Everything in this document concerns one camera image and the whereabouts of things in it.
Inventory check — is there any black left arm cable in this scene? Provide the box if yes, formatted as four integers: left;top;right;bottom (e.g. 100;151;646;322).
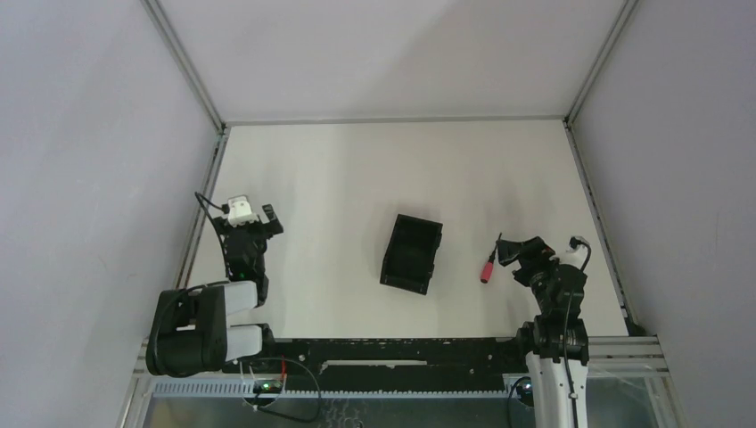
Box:
193;192;233;280

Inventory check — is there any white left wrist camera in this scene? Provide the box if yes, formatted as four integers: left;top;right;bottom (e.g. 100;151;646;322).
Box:
221;195;259;227

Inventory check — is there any black mounting rail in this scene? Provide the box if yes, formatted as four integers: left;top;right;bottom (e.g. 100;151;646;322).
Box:
222;337;528;390

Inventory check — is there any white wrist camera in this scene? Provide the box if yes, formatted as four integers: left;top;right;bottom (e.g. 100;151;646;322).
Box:
568;235;592;254
221;195;259;227

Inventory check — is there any white slotted cable duct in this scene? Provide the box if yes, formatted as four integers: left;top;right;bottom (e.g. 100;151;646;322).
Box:
152;378;509;399

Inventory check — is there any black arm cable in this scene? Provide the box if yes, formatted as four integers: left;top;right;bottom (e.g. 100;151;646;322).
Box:
193;192;233;280
559;237;594;428

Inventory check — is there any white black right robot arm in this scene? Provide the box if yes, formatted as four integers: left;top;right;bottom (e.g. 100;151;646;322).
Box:
496;236;592;427

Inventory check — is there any black plastic bin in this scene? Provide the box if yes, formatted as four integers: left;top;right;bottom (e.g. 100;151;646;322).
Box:
379;214;443;295

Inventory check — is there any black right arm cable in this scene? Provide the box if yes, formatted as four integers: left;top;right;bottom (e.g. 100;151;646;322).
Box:
559;237;594;428

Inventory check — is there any red handled screwdriver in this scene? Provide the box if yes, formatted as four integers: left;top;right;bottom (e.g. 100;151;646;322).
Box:
480;235;501;284

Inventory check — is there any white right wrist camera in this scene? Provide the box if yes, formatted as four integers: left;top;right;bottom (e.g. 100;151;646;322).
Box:
568;235;592;254

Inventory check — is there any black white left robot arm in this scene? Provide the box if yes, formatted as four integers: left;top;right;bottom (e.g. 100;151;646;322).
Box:
145;202;284;378

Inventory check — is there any small green circuit board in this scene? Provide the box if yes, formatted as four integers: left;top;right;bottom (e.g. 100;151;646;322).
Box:
252;381;284;395

